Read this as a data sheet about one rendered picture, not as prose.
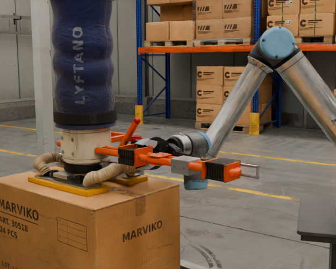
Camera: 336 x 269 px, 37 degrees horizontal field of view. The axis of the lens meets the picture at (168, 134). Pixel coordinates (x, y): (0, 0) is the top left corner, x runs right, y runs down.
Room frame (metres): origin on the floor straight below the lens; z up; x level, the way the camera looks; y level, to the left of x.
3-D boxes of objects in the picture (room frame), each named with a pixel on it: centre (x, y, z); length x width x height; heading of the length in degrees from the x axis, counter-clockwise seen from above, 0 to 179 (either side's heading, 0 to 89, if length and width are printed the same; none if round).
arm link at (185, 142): (1.82, -0.04, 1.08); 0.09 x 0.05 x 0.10; 49
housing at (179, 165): (1.52, -0.05, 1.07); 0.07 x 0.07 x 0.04; 49
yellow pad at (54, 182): (1.75, 0.36, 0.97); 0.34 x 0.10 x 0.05; 49
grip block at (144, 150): (1.66, 0.11, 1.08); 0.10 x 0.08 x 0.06; 139
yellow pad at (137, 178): (1.90, 0.23, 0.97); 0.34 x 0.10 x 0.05; 49
